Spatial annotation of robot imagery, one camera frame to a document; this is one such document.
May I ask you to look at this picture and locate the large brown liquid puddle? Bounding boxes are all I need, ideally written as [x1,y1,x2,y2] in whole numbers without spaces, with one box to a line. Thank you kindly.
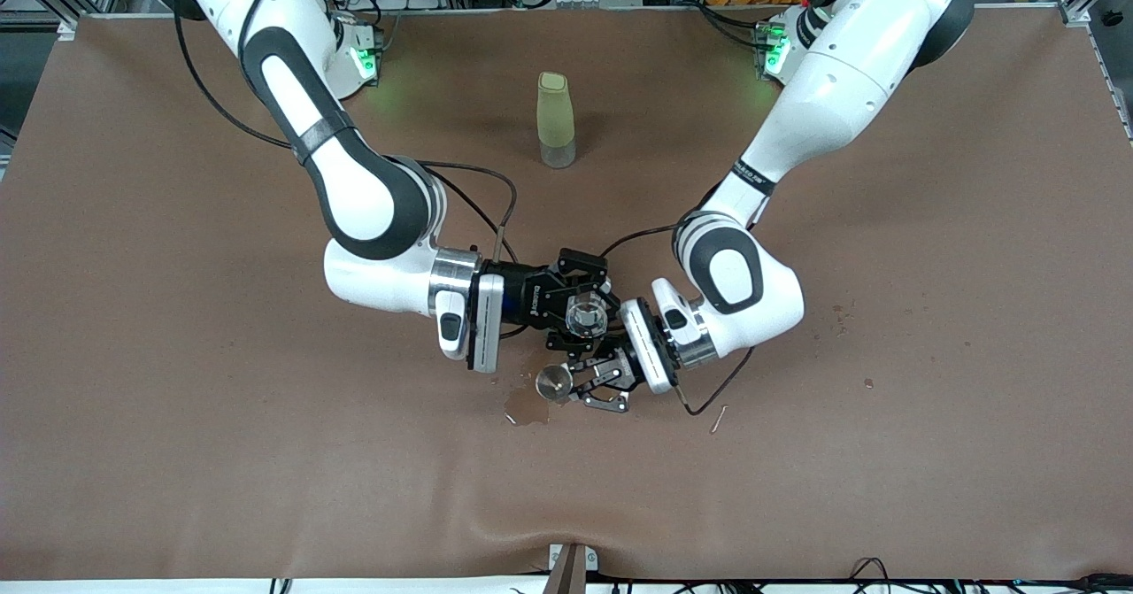
[503,373,554,428]

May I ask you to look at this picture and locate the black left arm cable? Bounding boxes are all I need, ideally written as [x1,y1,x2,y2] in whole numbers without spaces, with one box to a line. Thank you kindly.
[602,222,758,418]

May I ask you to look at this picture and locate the black floor cables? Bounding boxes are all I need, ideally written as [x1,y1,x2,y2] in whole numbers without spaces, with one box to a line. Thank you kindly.
[850,557,1133,594]

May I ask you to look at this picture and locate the brown table mat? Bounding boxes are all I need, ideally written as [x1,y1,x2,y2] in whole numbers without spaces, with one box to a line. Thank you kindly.
[0,5,1133,582]

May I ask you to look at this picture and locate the metal table clamp bracket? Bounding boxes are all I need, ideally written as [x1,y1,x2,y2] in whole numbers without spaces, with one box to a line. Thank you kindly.
[542,543,599,594]

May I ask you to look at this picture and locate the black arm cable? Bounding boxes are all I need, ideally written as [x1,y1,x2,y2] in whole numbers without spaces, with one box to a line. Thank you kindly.
[173,0,519,263]
[602,222,758,418]

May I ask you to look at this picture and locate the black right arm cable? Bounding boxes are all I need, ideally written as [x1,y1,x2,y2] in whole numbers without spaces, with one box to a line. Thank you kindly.
[173,0,519,263]

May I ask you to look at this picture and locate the green translucent bottle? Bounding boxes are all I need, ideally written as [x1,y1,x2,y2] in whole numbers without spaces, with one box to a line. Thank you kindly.
[536,72,577,170]

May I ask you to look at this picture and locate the clear glass beaker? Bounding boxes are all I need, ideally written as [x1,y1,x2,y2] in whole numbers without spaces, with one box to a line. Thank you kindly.
[565,291,610,336]

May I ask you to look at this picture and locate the steel double jigger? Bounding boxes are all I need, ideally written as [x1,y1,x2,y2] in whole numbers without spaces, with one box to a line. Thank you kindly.
[535,365,575,401]

